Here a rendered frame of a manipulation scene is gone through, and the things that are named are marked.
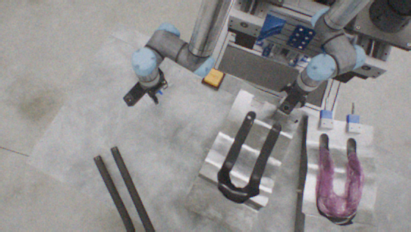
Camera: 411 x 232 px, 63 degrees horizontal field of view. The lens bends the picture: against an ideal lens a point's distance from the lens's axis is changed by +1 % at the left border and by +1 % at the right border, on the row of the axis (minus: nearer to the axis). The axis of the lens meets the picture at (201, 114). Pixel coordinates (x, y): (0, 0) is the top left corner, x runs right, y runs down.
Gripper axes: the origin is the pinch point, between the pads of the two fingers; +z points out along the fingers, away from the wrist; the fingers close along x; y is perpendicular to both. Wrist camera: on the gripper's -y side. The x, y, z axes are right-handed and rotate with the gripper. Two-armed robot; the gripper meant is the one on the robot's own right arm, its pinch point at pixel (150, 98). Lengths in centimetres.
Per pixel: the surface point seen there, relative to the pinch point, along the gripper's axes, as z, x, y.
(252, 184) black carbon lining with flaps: -6, -51, 9
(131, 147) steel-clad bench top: 4.6, -11.1, -17.8
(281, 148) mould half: -4, -48, 27
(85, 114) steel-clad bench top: 4.6, 11.6, -24.7
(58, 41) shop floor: 85, 99, -18
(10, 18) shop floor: 85, 133, -34
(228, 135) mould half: -3.7, -31.7, 14.5
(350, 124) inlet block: -4, -58, 55
